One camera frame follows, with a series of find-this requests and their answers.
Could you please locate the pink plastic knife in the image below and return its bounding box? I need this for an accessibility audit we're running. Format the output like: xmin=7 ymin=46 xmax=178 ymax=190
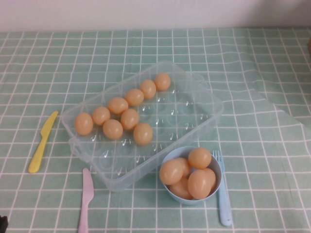
xmin=77 ymin=167 xmax=95 ymax=233

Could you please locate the orange plastic egg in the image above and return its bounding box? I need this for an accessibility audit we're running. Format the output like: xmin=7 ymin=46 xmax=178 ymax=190
xmin=103 ymin=118 xmax=124 ymax=140
xmin=120 ymin=108 xmax=140 ymax=131
xmin=124 ymin=88 xmax=145 ymax=107
xmin=133 ymin=122 xmax=154 ymax=146
xmin=187 ymin=169 xmax=211 ymax=200
xmin=188 ymin=147 xmax=212 ymax=170
xmin=91 ymin=106 xmax=111 ymax=126
xmin=169 ymin=178 xmax=194 ymax=200
xmin=159 ymin=159 xmax=185 ymax=185
xmin=154 ymin=72 xmax=172 ymax=91
xmin=74 ymin=112 xmax=94 ymax=136
xmin=204 ymin=167 xmax=217 ymax=194
xmin=139 ymin=79 xmax=157 ymax=100
xmin=177 ymin=157 xmax=192 ymax=178
xmin=107 ymin=96 xmax=129 ymax=115

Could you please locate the light blue bowl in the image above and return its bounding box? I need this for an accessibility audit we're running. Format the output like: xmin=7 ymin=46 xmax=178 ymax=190
xmin=161 ymin=146 xmax=224 ymax=206

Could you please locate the light blue plastic fork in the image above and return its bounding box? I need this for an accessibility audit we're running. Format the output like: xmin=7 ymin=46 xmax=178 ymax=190
xmin=212 ymin=150 xmax=233 ymax=227

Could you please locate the yellow plastic knife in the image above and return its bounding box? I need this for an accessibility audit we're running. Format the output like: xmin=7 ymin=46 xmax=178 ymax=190
xmin=28 ymin=110 xmax=59 ymax=174

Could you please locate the transparent plastic egg box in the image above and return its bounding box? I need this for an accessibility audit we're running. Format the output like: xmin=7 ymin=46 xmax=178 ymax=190
xmin=60 ymin=60 xmax=223 ymax=193

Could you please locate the green checked tablecloth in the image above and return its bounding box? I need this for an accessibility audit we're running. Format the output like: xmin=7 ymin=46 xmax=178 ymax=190
xmin=0 ymin=27 xmax=311 ymax=233

